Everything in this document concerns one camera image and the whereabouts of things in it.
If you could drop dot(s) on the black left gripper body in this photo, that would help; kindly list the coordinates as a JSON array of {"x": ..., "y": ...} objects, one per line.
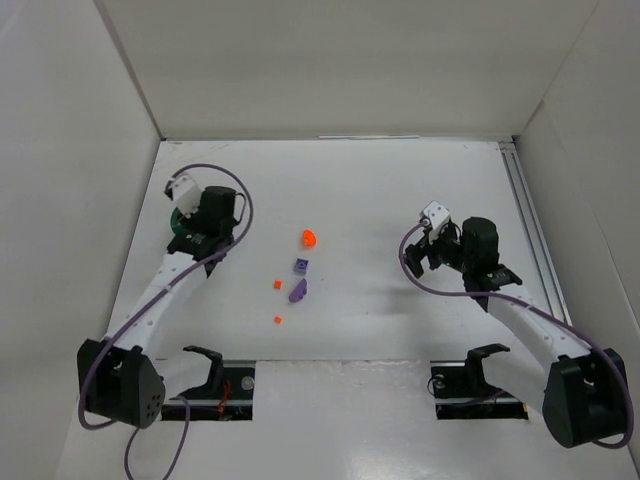
[{"x": 185, "y": 220}]

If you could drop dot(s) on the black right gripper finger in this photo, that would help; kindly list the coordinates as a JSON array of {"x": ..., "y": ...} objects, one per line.
[
  {"x": 453, "y": 228},
  {"x": 414, "y": 256}
]

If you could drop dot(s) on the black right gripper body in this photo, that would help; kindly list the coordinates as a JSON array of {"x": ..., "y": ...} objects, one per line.
[{"x": 430, "y": 250}]

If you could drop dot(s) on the orange dome lego piece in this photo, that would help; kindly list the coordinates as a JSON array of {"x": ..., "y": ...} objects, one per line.
[{"x": 308, "y": 239}]

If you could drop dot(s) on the purple square lego brick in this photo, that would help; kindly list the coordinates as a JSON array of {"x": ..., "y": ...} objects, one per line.
[{"x": 301, "y": 266}]

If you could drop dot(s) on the purple curved lego piece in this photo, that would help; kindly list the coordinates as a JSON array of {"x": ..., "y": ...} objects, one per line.
[{"x": 299, "y": 291}]

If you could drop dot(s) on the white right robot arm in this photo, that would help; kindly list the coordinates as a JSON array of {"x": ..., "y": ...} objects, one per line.
[{"x": 579, "y": 388}]

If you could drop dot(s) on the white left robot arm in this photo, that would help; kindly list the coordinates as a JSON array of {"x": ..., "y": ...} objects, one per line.
[{"x": 121, "y": 377}]

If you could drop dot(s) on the teal round divided container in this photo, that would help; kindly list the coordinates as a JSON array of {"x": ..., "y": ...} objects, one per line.
[{"x": 176, "y": 221}]

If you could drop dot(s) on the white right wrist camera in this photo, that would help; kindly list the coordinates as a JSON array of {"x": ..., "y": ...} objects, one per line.
[{"x": 433, "y": 219}]

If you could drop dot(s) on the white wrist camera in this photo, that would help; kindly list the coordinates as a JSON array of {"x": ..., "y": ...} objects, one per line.
[
  {"x": 184, "y": 192},
  {"x": 433, "y": 219}
]

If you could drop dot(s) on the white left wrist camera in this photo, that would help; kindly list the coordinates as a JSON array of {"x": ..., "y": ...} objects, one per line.
[{"x": 184, "y": 192}]

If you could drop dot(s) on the aluminium rail right side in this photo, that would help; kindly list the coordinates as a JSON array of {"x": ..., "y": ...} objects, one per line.
[{"x": 545, "y": 271}]

